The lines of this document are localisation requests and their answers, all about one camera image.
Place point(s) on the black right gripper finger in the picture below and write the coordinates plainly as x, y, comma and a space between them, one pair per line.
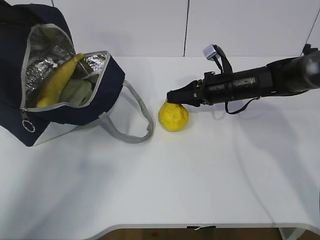
184, 95

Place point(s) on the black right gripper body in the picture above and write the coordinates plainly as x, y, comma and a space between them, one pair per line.
228, 87

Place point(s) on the yellow pear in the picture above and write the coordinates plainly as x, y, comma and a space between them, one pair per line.
173, 117

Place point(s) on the glass container green lid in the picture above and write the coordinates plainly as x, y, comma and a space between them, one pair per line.
77, 92

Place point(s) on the yellow banana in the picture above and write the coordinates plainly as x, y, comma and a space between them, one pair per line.
50, 92

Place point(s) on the navy insulated lunch bag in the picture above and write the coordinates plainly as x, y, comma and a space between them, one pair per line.
35, 41

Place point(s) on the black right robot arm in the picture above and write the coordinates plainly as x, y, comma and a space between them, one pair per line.
282, 78

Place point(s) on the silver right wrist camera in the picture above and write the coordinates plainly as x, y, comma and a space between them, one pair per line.
212, 52

